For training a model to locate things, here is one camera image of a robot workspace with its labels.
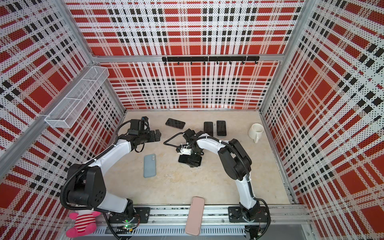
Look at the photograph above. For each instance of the aluminium front rail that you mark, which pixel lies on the aluminium front rail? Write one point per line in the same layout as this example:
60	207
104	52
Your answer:
275	222

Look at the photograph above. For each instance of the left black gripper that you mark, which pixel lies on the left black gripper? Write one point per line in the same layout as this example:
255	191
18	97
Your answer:
152	136

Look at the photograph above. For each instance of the light blue case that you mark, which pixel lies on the light blue case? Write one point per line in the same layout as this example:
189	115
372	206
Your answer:
150	166

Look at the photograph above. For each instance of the white wire mesh basket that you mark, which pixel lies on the white wire mesh basket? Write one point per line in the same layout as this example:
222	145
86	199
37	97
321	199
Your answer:
69	109

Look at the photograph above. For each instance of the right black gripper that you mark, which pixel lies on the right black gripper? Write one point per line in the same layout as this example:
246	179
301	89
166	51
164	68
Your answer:
196	158

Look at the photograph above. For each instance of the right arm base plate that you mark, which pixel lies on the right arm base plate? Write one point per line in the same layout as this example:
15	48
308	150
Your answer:
239	214

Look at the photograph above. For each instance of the black hook rail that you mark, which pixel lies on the black hook rail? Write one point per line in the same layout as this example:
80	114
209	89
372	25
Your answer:
211	59

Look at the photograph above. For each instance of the black phone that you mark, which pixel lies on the black phone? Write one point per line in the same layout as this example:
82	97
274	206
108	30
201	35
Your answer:
175	123
221	128
183	159
209	128

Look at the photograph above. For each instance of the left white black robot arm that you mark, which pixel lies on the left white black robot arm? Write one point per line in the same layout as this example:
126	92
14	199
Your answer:
85	187

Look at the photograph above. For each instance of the pink plush toy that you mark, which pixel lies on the pink plush toy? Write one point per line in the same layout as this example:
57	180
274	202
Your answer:
85	223

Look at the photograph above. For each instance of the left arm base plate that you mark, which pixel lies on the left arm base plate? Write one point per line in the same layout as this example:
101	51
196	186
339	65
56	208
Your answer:
132	216

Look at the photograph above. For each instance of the white ceramic mug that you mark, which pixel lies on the white ceramic mug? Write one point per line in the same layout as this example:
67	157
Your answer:
255	132

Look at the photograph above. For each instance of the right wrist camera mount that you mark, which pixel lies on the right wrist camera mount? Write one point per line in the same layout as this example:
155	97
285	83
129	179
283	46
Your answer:
184	150

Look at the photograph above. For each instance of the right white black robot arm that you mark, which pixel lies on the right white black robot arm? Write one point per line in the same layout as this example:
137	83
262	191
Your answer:
236	163

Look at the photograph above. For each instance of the pink phone case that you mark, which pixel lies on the pink phone case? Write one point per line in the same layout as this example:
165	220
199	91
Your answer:
195	216

